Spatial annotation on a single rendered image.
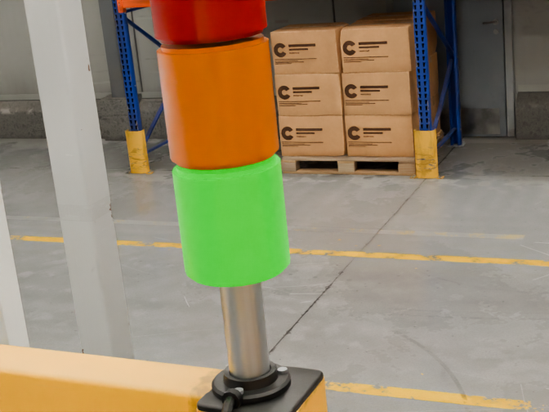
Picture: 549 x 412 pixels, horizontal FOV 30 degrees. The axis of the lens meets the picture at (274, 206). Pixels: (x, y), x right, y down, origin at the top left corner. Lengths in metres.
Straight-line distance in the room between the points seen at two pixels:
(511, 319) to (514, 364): 0.54
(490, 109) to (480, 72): 0.36
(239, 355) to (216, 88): 0.13
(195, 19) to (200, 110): 0.04
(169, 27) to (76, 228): 2.72
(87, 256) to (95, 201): 0.17
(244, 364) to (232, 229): 0.07
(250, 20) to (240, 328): 0.14
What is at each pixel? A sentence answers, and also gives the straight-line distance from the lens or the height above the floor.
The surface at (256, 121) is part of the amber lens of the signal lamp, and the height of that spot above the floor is 2.23.
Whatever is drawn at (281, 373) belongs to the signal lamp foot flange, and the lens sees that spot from 0.51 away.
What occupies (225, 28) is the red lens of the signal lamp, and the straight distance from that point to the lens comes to 0.43.
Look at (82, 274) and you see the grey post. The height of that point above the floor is 1.27.
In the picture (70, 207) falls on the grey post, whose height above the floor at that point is 1.49.
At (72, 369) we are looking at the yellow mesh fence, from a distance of 0.56.
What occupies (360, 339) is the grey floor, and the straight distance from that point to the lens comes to 5.57.
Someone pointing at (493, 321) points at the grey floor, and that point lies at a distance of 5.72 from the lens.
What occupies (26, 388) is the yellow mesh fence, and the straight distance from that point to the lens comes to 0.57.
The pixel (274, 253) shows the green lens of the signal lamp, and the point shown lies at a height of 2.17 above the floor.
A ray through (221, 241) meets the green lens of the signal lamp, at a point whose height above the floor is 2.18.
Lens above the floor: 2.33
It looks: 17 degrees down
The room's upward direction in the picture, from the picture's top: 6 degrees counter-clockwise
